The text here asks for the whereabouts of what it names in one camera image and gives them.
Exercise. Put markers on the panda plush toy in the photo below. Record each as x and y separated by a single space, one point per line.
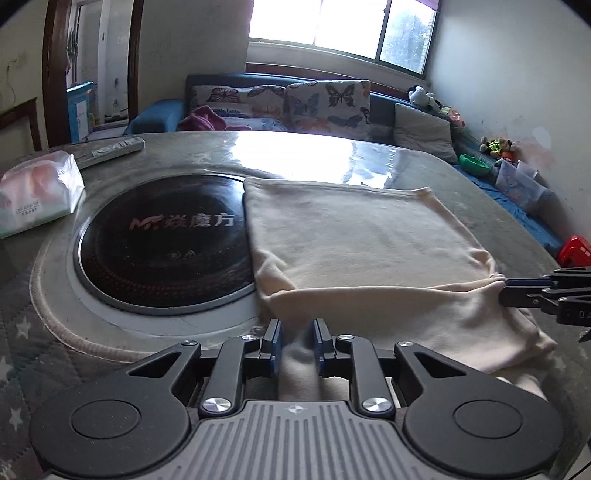
419 96

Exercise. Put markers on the cream long-sleeve shirt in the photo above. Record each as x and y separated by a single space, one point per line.
369 240

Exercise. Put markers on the long butterfly print pillow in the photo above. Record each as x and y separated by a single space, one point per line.
221 94

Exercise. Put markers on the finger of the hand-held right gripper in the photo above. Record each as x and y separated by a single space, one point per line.
568 279
521 298

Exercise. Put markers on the green plastic bowl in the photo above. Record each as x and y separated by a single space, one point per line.
475 164

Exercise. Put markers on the square butterfly print pillow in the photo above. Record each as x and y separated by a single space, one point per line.
332 101

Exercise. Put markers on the monkey plush toys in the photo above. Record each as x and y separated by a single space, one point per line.
498 146

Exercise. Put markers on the blue corner sofa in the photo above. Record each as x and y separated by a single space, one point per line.
383 110

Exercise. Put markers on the red plastic stool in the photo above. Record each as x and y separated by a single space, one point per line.
577 249

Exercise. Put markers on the light blue cabinet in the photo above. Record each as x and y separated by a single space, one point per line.
78 110

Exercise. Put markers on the pink and green toy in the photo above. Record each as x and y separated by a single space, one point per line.
450 116

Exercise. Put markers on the white remote control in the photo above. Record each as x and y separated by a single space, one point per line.
111 150

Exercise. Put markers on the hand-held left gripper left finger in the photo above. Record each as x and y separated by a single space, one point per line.
275 346

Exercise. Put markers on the magenta cloth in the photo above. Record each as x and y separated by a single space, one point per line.
203 120

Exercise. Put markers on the white tissue pack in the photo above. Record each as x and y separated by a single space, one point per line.
37 194

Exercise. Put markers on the grey plain pillow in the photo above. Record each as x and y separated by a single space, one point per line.
422 129

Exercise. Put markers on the dark wooden side table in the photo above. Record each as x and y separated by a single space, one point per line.
23 115

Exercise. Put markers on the window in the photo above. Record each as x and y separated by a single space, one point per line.
401 37

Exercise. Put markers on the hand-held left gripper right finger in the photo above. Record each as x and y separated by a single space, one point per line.
319 353

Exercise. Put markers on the clear plastic storage box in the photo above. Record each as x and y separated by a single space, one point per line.
517 184

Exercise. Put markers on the dark wooden door frame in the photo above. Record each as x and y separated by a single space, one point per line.
53 69

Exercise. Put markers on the round black induction cooktop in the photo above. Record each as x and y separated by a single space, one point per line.
161 258

